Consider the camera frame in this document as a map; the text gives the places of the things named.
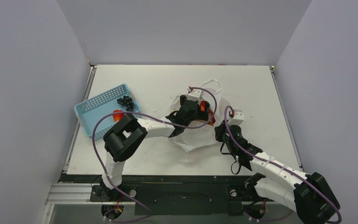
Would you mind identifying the aluminium frame rail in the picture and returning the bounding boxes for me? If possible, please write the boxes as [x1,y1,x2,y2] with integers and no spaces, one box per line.
[46,183,103,205]

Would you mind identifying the white plastic bag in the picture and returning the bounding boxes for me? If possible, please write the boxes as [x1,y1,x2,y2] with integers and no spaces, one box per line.
[168,79,229,152]

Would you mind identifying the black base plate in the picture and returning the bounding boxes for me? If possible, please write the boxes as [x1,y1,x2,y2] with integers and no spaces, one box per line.
[89,175,265,216]

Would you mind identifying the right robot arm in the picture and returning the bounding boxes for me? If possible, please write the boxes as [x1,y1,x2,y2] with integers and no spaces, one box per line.
[215,122,342,224]

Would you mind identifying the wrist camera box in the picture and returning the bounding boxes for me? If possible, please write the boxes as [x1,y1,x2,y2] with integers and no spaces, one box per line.
[228,110,244,126]
[186,88,202,103]

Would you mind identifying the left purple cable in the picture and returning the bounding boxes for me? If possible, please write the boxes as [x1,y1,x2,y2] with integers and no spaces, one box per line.
[92,86,218,217]

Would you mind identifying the blue plastic basket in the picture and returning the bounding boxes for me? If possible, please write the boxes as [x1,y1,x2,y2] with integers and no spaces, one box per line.
[74,84,141,138]

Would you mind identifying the black fake grape bunch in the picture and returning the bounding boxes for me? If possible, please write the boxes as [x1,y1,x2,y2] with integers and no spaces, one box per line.
[117,95,135,112]

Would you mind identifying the orange fake fruit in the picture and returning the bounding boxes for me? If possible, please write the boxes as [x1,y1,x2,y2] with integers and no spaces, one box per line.
[198,100,215,126]

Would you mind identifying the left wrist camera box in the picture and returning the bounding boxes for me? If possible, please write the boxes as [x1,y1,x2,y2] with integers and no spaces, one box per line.
[186,88,202,103]

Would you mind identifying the red fake fruit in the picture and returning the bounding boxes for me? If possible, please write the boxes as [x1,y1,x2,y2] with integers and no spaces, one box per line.
[112,110,125,123]

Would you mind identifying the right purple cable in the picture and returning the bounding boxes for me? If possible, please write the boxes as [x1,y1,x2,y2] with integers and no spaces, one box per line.
[224,105,343,224]

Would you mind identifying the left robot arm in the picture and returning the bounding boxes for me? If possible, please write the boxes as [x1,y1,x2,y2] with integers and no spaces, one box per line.
[101,95,214,201]

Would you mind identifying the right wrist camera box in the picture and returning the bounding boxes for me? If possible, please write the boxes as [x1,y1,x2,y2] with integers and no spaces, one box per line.
[228,110,244,126]

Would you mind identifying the purple cable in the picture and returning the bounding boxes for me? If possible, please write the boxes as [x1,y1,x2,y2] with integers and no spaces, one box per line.
[92,86,218,217]
[224,105,343,224]

